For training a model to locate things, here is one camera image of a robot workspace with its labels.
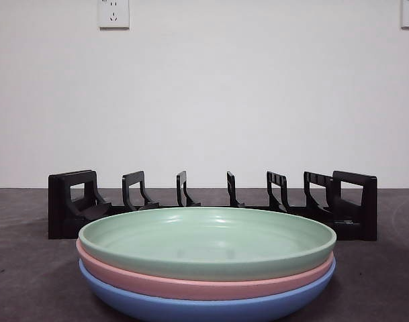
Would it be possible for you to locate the blue plate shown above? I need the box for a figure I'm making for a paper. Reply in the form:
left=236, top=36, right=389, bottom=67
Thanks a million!
left=78, top=258, right=337, bottom=322

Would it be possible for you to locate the green plate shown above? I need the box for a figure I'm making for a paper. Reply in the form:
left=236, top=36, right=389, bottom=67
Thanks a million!
left=78, top=207, right=338, bottom=282

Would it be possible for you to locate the black plastic dish rack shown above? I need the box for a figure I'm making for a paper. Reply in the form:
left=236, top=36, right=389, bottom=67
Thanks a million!
left=48, top=169, right=379, bottom=242

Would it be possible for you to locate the pink plate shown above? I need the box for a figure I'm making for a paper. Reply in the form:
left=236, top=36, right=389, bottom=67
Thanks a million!
left=75, top=238, right=336, bottom=301

